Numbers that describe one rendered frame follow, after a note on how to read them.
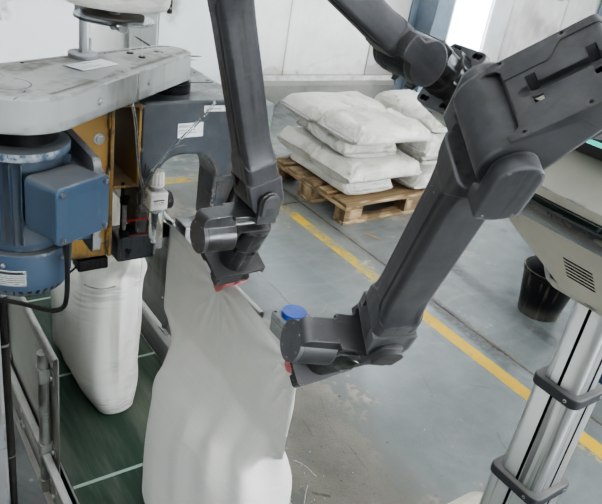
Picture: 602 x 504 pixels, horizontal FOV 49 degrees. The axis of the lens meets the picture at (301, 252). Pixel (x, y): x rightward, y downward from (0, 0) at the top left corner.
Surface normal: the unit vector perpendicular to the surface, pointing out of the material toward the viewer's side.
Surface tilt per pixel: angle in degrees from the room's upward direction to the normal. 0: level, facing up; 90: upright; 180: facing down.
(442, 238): 121
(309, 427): 0
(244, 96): 94
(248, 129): 94
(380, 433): 0
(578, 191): 40
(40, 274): 91
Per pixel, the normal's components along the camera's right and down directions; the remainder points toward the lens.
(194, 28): 0.56, 0.46
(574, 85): -0.55, -0.35
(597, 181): -0.40, -0.58
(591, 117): 0.12, 0.86
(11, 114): 0.29, 0.50
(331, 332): 0.42, -0.49
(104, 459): 0.15, -0.88
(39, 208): -0.52, 0.33
